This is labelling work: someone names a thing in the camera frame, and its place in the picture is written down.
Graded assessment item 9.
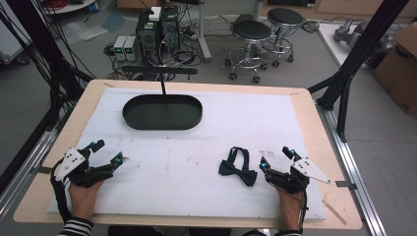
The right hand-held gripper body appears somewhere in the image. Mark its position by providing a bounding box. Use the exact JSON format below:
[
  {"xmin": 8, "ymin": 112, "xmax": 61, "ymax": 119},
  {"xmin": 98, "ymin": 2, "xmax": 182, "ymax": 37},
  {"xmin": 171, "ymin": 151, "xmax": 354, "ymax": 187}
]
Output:
[{"xmin": 265, "ymin": 157, "xmax": 331, "ymax": 195}]

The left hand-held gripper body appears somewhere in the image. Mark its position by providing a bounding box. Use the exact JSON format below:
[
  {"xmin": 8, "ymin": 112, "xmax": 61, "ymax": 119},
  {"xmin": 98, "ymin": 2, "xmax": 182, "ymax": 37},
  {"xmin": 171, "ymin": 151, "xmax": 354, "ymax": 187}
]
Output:
[{"xmin": 53, "ymin": 147, "xmax": 115, "ymax": 189}]

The black bow tie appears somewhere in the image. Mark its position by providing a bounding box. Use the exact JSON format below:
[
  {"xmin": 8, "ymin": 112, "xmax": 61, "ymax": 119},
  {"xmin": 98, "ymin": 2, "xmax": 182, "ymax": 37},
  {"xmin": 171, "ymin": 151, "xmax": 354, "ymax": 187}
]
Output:
[{"xmin": 218, "ymin": 147, "xmax": 259, "ymax": 188}]

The black oval tray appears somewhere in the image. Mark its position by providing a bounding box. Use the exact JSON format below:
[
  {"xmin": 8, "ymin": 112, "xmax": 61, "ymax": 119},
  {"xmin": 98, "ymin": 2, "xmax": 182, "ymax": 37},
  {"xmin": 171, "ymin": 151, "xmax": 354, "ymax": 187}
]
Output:
[{"xmin": 121, "ymin": 93, "xmax": 204, "ymax": 131}]

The person's right hand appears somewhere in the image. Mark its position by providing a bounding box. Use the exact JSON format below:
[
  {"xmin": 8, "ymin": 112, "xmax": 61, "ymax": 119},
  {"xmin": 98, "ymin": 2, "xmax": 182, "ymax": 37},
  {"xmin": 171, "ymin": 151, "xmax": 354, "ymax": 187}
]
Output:
[{"xmin": 274, "ymin": 186, "xmax": 304, "ymax": 231}]

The person's left hand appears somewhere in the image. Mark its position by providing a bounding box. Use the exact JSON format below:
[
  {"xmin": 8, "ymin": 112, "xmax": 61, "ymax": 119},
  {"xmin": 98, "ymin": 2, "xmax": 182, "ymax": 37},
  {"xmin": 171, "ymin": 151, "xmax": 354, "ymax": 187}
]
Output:
[{"xmin": 68, "ymin": 179, "xmax": 105, "ymax": 220}]

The wooden stick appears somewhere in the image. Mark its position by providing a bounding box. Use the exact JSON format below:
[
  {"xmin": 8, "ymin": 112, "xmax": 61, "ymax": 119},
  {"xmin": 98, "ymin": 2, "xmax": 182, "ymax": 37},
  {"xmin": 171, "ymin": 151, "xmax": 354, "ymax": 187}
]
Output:
[{"xmin": 322, "ymin": 199, "xmax": 348, "ymax": 226}]

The striped left sleeve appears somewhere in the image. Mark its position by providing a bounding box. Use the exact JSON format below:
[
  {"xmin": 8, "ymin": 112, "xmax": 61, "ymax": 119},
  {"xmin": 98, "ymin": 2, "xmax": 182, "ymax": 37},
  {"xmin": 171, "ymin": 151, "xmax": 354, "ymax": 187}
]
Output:
[{"xmin": 57, "ymin": 215, "xmax": 94, "ymax": 236}]

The white foam mat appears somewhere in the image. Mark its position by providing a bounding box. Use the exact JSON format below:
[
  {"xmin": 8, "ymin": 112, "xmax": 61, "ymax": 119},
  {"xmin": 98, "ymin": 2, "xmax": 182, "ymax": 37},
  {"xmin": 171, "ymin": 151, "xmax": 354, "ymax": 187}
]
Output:
[{"xmin": 47, "ymin": 87, "xmax": 328, "ymax": 221}]

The person's dark lap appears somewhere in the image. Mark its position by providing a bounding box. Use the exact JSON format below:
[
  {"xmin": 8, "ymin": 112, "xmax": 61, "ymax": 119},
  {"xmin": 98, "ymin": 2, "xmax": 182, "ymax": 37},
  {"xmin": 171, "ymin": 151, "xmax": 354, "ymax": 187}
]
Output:
[{"xmin": 107, "ymin": 225, "xmax": 232, "ymax": 236}]

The grey power supply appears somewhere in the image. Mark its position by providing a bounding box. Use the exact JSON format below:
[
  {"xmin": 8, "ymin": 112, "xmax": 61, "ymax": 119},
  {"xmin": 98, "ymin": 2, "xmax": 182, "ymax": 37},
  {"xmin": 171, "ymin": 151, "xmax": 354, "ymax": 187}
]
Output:
[
  {"xmin": 123, "ymin": 35, "xmax": 141, "ymax": 63},
  {"xmin": 112, "ymin": 34, "xmax": 128, "ymax": 62}
]

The clear plastic sheet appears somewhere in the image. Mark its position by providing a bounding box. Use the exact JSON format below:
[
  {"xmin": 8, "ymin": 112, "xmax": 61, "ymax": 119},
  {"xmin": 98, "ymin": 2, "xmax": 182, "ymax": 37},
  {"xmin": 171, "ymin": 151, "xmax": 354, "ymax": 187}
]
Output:
[{"xmin": 60, "ymin": 19, "xmax": 109, "ymax": 42}]

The white side table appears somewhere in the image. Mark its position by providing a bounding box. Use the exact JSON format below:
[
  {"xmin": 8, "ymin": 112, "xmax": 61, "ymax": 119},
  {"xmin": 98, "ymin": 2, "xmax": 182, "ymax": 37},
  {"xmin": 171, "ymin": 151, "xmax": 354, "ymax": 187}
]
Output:
[{"xmin": 316, "ymin": 22, "xmax": 402, "ymax": 70}]

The black computer tower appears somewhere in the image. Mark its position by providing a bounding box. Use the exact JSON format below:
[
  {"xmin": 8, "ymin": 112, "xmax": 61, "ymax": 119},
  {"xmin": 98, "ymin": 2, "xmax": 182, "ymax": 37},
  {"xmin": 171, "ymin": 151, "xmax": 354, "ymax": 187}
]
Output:
[
  {"xmin": 159, "ymin": 6, "xmax": 181, "ymax": 54},
  {"xmin": 135, "ymin": 11, "xmax": 162, "ymax": 64}
]

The black round stool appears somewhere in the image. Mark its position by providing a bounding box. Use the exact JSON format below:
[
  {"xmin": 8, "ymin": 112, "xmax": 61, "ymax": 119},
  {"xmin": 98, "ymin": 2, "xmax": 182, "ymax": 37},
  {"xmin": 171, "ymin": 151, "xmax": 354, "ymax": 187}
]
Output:
[
  {"xmin": 224, "ymin": 20, "xmax": 273, "ymax": 85},
  {"xmin": 262, "ymin": 7, "xmax": 305, "ymax": 68}
]

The cardboard box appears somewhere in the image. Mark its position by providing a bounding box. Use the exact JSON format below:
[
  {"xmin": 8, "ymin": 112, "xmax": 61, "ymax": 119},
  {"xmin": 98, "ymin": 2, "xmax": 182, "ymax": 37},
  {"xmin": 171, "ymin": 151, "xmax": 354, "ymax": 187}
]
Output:
[{"xmin": 371, "ymin": 22, "xmax": 417, "ymax": 115}]

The round white table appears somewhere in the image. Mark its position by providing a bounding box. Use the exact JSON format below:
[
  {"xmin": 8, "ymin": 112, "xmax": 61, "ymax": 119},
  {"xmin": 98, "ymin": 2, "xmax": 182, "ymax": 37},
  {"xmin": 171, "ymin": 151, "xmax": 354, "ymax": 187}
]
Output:
[{"xmin": 40, "ymin": 0, "xmax": 97, "ymax": 16}]

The white box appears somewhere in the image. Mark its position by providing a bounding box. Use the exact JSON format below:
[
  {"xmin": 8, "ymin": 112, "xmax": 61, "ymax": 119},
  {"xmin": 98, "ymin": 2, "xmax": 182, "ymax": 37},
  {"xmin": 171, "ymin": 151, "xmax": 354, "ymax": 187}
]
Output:
[{"xmin": 148, "ymin": 6, "xmax": 162, "ymax": 23}]

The grey table leg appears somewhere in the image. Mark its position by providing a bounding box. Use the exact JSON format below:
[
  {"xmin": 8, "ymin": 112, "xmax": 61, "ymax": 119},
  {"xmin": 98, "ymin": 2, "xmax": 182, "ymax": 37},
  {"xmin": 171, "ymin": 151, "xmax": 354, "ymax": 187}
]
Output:
[{"xmin": 196, "ymin": 0, "xmax": 213, "ymax": 64}]

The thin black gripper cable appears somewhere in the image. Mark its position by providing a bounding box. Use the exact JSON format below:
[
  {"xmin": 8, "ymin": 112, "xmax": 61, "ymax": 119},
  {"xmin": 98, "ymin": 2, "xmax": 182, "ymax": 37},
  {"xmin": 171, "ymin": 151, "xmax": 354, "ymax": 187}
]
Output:
[{"xmin": 278, "ymin": 188, "xmax": 310, "ymax": 232}]

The black sleeved gripper cable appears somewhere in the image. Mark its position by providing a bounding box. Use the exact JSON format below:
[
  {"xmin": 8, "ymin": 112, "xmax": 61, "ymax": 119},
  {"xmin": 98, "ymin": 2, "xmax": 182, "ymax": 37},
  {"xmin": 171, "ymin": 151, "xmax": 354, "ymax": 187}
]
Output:
[{"xmin": 49, "ymin": 160, "xmax": 73, "ymax": 224}]

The aluminium rail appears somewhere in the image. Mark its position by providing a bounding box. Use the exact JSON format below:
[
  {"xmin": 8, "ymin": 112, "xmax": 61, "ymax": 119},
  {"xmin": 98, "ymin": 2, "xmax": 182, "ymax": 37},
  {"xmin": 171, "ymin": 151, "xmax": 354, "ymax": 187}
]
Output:
[
  {"xmin": 316, "ymin": 101, "xmax": 387, "ymax": 236},
  {"xmin": 0, "ymin": 129, "xmax": 59, "ymax": 218}
]

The black camera bar on pole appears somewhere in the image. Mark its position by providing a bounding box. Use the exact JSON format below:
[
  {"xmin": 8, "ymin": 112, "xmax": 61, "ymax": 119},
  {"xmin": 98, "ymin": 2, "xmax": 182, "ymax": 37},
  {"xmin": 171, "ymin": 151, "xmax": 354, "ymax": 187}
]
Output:
[{"xmin": 121, "ymin": 64, "xmax": 199, "ymax": 96}]

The black frame post with cables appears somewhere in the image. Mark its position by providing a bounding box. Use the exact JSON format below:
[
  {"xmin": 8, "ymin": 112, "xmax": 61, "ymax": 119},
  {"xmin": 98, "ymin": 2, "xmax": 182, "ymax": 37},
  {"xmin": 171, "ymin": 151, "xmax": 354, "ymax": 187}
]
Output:
[{"xmin": 0, "ymin": 0, "xmax": 96, "ymax": 132}]

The black metal frame post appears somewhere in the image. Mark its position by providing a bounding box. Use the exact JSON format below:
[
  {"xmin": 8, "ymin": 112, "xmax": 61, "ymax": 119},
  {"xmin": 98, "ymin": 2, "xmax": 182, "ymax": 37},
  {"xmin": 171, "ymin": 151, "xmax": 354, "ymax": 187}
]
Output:
[{"xmin": 308, "ymin": 0, "xmax": 411, "ymax": 143}]

